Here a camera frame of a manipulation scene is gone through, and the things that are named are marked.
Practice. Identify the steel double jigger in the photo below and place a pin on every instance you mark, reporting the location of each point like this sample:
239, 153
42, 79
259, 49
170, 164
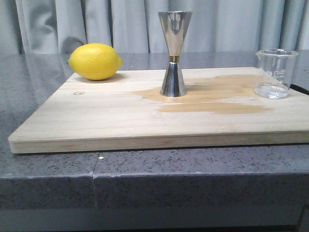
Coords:
174, 25

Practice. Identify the wooden cutting board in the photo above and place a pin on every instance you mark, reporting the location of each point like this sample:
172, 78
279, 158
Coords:
127, 111

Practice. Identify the grey curtain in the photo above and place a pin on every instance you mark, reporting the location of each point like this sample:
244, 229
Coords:
132, 26

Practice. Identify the yellow lemon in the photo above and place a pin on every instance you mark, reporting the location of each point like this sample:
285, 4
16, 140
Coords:
95, 61

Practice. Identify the clear glass beaker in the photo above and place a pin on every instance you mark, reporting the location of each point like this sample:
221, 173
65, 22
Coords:
276, 67

